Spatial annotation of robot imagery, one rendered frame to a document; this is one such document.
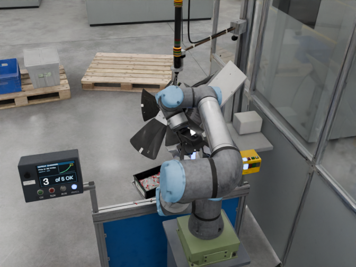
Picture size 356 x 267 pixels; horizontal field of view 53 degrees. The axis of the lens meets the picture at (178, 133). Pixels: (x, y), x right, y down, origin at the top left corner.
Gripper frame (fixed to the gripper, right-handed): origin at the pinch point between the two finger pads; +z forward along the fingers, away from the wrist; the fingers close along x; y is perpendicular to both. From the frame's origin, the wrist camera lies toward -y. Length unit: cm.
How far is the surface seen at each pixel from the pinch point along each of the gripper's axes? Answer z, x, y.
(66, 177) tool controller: -24, 46, 43
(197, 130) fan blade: -18, -26, 52
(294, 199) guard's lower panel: 48, -74, 76
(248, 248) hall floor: 77, -52, 134
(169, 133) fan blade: -24, -13, 59
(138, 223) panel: 14, 22, 78
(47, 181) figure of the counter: -26, 54, 44
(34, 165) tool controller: -35, 56, 40
